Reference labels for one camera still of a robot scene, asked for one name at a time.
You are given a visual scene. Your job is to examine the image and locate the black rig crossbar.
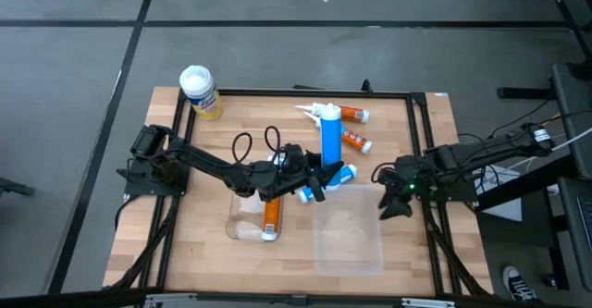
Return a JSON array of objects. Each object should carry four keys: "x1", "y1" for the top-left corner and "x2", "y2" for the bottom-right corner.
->
[{"x1": 0, "y1": 288, "x2": 592, "y2": 308}]

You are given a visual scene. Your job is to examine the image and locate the orange sealant tube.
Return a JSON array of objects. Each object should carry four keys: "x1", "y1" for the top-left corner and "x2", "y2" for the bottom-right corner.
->
[
  {"x1": 302, "y1": 111, "x2": 374, "y2": 155},
  {"x1": 261, "y1": 195, "x2": 283, "y2": 242},
  {"x1": 294, "y1": 103, "x2": 371, "y2": 125}
]

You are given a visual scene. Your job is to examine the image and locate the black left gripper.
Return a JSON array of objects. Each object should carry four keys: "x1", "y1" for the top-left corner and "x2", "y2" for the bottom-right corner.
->
[{"x1": 256, "y1": 143, "x2": 346, "y2": 204}]

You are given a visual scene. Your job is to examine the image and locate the dark grey desk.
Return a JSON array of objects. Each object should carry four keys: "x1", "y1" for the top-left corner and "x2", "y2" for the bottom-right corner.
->
[{"x1": 551, "y1": 62, "x2": 592, "y2": 179}]

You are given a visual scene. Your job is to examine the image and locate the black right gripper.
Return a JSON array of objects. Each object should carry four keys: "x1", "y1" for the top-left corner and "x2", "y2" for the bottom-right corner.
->
[{"x1": 376, "y1": 154, "x2": 437, "y2": 221}]

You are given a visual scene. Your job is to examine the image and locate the black floor stand foot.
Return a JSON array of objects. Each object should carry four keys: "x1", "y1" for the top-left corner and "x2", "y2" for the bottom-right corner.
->
[{"x1": 497, "y1": 77, "x2": 556, "y2": 101}]

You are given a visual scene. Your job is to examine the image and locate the clear narrow plastic bin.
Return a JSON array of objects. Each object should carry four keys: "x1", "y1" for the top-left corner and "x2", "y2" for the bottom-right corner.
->
[{"x1": 225, "y1": 189, "x2": 284, "y2": 243}]

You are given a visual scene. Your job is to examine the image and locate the black table edge bar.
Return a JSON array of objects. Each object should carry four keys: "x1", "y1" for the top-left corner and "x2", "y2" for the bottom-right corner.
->
[{"x1": 475, "y1": 154, "x2": 592, "y2": 212}]

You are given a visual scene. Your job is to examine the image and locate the yellow Lysol wipes canister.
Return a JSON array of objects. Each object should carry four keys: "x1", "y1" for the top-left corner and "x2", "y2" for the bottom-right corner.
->
[{"x1": 179, "y1": 65, "x2": 224, "y2": 122}]

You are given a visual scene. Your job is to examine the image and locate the white paper sheet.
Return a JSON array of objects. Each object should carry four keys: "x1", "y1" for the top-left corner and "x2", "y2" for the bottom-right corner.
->
[{"x1": 475, "y1": 164, "x2": 561, "y2": 221}]

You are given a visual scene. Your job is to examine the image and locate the frosted plastic bin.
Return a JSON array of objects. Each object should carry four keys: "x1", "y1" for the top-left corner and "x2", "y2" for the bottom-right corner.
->
[{"x1": 313, "y1": 185, "x2": 386, "y2": 277}]

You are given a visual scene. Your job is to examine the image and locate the silver metal bracket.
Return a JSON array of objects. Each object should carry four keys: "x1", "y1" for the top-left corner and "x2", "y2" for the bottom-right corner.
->
[
  {"x1": 401, "y1": 297, "x2": 457, "y2": 308},
  {"x1": 144, "y1": 292, "x2": 199, "y2": 308}
]

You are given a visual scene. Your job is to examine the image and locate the black side desk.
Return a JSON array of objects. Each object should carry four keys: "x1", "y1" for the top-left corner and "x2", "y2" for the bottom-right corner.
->
[{"x1": 557, "y1": 177, "x2": 592, "y2": 290}]

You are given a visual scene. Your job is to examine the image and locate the white cable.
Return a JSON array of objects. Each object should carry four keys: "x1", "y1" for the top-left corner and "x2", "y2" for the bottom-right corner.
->
[{"x1": 506, "y1": 127, "x2": 592, "y2": 170}]

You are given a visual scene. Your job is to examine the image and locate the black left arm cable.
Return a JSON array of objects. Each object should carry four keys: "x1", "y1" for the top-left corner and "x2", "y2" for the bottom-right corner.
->
[{"x1": 230, "y1": 125, "x2": 283, "y2": 165}]

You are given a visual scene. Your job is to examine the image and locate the black chair base leg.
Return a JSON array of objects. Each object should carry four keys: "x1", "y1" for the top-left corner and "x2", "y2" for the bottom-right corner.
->
[{"x1": 0, "y1": 177, "x2": 37, "y2": 197}]

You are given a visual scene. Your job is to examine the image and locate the black table frame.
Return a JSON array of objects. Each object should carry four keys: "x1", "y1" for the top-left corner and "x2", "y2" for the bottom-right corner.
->
[{"x1": 105, "y1": 87, "x2": 494, "y2": 298}]

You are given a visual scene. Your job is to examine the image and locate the person's shoe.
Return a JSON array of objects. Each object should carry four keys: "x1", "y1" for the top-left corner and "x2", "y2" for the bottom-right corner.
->
[{"x1": 502, "y1": 265, "x2": 538, "y2": 302}]

